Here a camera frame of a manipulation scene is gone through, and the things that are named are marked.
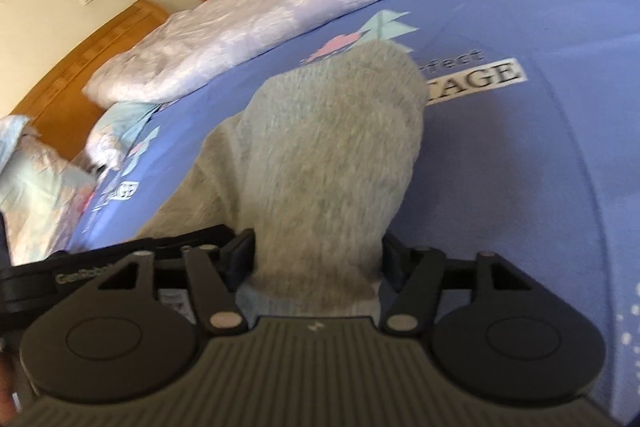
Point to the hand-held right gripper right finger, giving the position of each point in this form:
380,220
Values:
397,263

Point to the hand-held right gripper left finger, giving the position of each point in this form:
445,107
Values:
239,257

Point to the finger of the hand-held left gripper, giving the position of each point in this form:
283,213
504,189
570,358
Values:
200,238

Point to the grey pants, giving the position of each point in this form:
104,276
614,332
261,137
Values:
330,142

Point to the pale floral pillow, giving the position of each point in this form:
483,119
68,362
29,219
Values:
40,197

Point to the light blue patterned pillow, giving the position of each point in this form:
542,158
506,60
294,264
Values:
122,124

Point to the blue printed bed sheet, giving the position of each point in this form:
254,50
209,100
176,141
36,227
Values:
525,132

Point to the wooden headboard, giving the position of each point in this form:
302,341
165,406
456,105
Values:
75,72

